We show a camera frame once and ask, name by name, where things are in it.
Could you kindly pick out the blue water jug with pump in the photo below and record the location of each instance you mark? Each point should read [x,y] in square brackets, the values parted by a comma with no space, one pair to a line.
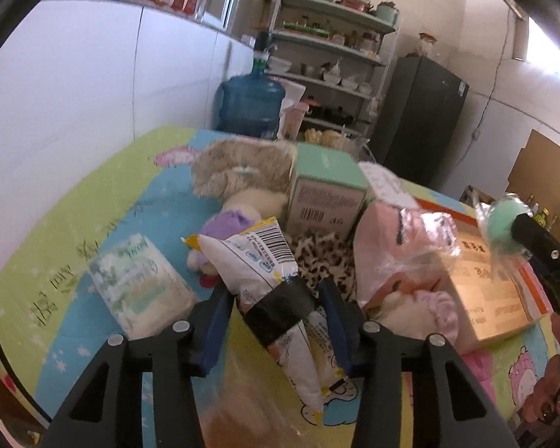
[249,102]

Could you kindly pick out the green puff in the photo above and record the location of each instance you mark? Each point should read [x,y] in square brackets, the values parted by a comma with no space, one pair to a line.
[499,224]

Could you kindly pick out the green and white tissue pack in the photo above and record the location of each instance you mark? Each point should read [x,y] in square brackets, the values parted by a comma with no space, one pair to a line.
[137,284]

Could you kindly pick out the mint green carton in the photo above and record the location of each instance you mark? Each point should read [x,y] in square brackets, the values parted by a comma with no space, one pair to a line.
[326,186]

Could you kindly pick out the dark grey fridge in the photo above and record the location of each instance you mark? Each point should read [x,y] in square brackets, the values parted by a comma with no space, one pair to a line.
[420,116]

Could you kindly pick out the white metal shelf rack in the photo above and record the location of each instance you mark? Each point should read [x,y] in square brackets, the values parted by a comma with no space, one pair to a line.
[336,46]

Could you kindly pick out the mint green pot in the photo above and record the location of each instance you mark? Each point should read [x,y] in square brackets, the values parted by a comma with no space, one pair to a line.
[387,14]

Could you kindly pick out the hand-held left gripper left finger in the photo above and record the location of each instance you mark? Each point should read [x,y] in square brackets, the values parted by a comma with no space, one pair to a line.
[212,336]

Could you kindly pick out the leopard print cloth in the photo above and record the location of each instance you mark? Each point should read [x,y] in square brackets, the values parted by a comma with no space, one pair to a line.
[324,261]

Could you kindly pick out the clear plastic bag of food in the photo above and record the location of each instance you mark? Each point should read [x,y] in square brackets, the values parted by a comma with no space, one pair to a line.
[329,137]

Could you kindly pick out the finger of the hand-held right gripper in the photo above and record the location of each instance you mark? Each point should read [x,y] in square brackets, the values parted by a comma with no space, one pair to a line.
[548,256]

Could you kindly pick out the pink plush in clear wrapper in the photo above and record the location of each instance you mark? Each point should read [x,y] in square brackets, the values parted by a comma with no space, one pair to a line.
[392,238]

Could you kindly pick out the white snack packet black tape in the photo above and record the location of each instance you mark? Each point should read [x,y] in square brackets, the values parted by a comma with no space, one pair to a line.
[261,254]

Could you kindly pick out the group of condiment bottles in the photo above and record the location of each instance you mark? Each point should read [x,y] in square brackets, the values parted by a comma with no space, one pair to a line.
[543,214]

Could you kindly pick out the grey fluffy plush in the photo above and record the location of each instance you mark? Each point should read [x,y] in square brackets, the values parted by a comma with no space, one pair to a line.
[242,168]

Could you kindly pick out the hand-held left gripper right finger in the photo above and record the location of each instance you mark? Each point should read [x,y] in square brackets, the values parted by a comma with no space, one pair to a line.
[336,331]

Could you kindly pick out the plush bear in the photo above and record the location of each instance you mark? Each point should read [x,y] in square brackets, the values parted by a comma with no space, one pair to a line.
[235,221]
[424,312]

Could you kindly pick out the orange and white cardboard box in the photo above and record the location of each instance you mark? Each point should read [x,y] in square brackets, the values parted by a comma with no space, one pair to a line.
[490,284]

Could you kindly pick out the red pot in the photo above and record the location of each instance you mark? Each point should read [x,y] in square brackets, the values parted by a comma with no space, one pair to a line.
[354,3]

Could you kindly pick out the glass jar with brown lid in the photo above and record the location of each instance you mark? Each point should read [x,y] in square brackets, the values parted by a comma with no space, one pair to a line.
[427,44]

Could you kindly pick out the wall socket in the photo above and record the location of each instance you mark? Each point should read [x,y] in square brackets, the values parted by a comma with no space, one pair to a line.
[475,134]

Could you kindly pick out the brown cardboard sheet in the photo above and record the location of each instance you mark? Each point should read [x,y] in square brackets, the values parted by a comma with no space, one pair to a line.
[546,168]

